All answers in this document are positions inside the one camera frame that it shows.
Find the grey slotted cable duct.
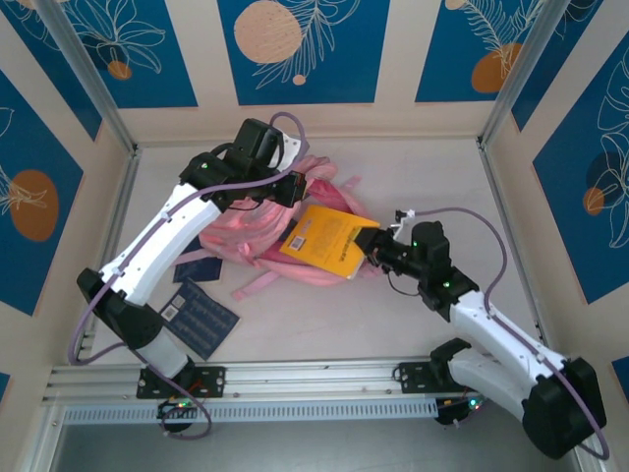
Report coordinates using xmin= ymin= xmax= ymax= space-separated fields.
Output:
xmin=63 ymin=398 xmax=438 ymax=425

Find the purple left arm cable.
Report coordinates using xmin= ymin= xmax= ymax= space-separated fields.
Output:
xmin=68 ymin=111 xmax=310 ymax=440

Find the black controller board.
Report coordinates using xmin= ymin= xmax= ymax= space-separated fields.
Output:
xmin=435 ymin=395 xmax=490 ymax=428
xmin=156 ymin=398 xmax=198 ymax=420

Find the aluminium frame post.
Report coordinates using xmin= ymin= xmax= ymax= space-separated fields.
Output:
xmin=36 ymin=0 xmax=142 ymax=153
xmin=479 ymin=0 xmax=574 ymax=148

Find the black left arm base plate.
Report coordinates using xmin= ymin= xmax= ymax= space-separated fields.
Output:
xmin=136 ymin=366 xmax=227 ymax=400

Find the navy blue printed book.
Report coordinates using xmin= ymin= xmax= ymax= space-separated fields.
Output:
xmin=156 ymin=277 xmax=242 ymax=361

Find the blue floral wall panel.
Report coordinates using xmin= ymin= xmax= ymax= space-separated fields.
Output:
xmin=533 ymin=43 xmax=629 ymax=306
xmin=0 ymin=68 xmax=86 ymax=317
xmin=510 ymin=0 xmax=605 ymax=133
xmin=0 ymin=0 xmax=103 ymax=143
xmin=415 ymin=0 xmax=547 ymax=104
xmin=58 ymin=0 xmax=200 ymax=110
xmin=217 ymin=0 xmax=392 ymax=106

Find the pink backpack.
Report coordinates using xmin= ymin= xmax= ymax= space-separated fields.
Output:
xmin=174 ymin=154 xmax=389 ymax=302

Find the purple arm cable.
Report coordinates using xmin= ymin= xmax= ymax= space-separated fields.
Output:
xmin=68 ymin=111 xmax=310 ymax=440
xmin=412 ymin=206 xmax=610 ymax=461

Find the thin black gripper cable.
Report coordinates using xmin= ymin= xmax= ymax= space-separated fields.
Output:
xmin=386 ymin=272 xmax=420 ymax=297

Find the aluminium side rail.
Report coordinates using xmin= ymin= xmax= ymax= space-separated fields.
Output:
xmin=73 ymin=145 xmax=143 ymax=368
xmin=479 ymin=140 xmax=551 ymax=353

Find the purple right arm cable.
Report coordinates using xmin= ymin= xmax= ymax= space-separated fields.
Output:
xmin=412 ymin=206 xmax=610 ymax=461

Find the yellow book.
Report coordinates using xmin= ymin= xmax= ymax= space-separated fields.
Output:
xmin=278 ymin=205 xmax=382 ymax=281

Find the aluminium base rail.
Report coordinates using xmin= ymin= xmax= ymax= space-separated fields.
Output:
xmin=41 ymin=354 xmax=584 ymax=407

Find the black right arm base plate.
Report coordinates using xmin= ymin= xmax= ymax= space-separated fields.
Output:
xmin=396 ymin=361 xmax=461 ymax=395

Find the plain dark navy booklet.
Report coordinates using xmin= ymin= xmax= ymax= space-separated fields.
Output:
xmin=172 ymin=258 xmax=223 ymax=285

